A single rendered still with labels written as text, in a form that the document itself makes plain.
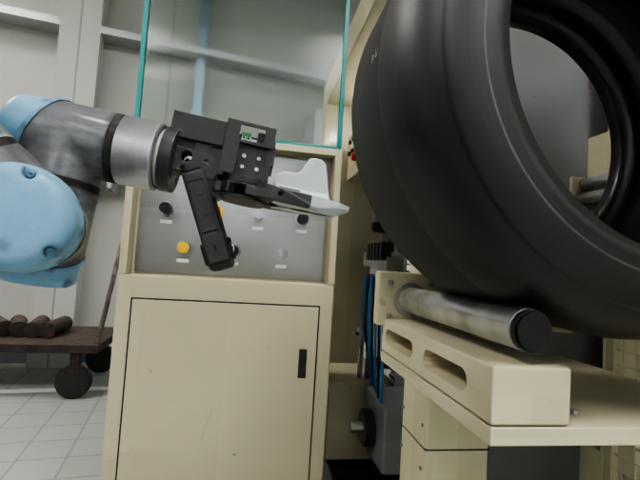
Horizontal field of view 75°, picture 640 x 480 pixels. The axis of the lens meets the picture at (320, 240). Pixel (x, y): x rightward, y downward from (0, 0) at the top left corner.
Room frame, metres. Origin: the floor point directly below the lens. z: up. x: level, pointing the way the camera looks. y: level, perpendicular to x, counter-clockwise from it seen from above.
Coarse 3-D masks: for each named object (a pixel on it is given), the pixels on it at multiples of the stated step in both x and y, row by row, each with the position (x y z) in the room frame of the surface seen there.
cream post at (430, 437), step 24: (408, 384) 0.90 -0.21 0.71; (408, 408) 0.90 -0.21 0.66; (432, 408) 0.80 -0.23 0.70; (408, 432) 0.89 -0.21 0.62; (432, 432) 0.81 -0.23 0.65; (456, 432) 0.81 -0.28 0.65; (408, 456) 0.88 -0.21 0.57; (432, 456) 0.81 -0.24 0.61; (456, 456) 0.81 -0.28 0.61; (480, 456) 0.82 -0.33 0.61
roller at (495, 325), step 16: (400, 304) 0.76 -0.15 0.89; (416, 304) 0.68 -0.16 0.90; (432, 304) 0.62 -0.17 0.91; (448, 304) 0.58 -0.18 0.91; (464, 304) 0.54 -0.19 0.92; (480, 304) 0.51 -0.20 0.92; (496, 304) 0.49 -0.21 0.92; (432, 320) 0.65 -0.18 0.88; (448, 320) 0.57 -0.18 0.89; (464, 320) 0.53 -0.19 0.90; (480, 320) 0.49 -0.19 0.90; (496, 320) 0.46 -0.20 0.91; (512, 320) 0.43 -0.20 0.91; (528, 320) 0.43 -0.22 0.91; (544, 320) 0.43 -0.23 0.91; (480, 336) 0.51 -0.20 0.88; (496, 336) 0.46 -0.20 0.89; (512, 336) 0.43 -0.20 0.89; (528, 336) 0.43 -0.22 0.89; (544, 336) 0.43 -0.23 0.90
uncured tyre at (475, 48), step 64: (448, 0) 0.38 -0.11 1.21; (512, 0) 0.69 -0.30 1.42; (576, 0) 0.69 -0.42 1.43; (384, 64) 0.45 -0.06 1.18; (448, 64) 0.38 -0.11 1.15; (384, 128) 0.47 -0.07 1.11; (448, 128) 0.39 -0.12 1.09; (512, 128) 0.38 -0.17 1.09; (384, 192) 0.54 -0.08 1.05; (448, 192) 0.41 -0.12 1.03; (512, 192) 0.39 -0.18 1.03; (448, 256) 0.48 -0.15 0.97; (512, 256) 0.41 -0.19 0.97; (576, 256) 0.40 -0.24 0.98; (576, 320) 0.44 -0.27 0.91
